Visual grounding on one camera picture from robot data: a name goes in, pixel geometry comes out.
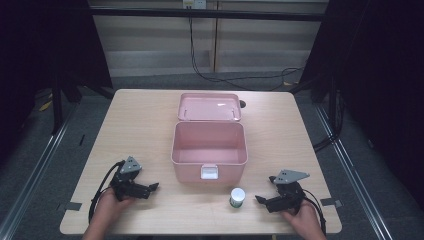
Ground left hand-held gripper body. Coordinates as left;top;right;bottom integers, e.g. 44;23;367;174
109;155;152;202

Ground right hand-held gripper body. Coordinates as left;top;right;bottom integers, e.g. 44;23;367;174
266;169;311;215

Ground white bottle with green label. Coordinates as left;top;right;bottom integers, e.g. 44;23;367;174
228;187;247;209

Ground pink storage box with lid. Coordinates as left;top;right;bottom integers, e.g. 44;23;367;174
170;92;249;184

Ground person's right hand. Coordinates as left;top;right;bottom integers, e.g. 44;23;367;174
280;199;323;234

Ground person's left hand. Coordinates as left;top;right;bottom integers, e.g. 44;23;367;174
94;187;136;224

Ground grey tape strip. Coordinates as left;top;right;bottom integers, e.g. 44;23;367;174
56;201;83;212
319;197;344;208

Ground black metal stand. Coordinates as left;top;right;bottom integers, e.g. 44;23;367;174
326;74;340;141
49;71;65;136

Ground yellow tape scrap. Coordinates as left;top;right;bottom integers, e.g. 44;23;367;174
38;93;54;113

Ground black curtain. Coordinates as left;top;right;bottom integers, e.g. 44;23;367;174
298;0;424;211
0;0;114;168

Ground black horizontal bar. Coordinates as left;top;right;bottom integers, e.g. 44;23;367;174
89;7;329;23

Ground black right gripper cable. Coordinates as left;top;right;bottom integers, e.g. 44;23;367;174
301;188;328;236

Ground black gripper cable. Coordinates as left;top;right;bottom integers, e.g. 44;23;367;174
301;188;328;236
87;159;126;224

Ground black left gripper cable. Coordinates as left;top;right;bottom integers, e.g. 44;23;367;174
87;159;126;224

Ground bundle of black cables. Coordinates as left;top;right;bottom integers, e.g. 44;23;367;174
311;91;346;154

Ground aluminium floor rail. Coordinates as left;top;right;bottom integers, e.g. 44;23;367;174
0;104;81;240
313;104;398;240

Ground long black floor cable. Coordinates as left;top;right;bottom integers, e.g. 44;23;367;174
187;5;305;92

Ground white wall socket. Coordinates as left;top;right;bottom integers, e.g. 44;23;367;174
182;0;208;10

